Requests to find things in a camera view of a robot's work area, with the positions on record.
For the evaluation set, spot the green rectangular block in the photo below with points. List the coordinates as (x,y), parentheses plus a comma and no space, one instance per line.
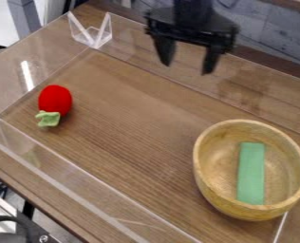
(250,173)

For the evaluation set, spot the brown wooden bowl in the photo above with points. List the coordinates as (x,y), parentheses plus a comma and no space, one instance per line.
(215,162)

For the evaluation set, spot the black equipment under table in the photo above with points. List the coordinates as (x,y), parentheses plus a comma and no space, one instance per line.
(20,230)

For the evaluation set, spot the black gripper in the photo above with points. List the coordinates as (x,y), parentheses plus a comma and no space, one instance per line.
(190,21)

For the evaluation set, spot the red plush strawberry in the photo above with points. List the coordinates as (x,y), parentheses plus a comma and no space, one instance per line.
(54,105)

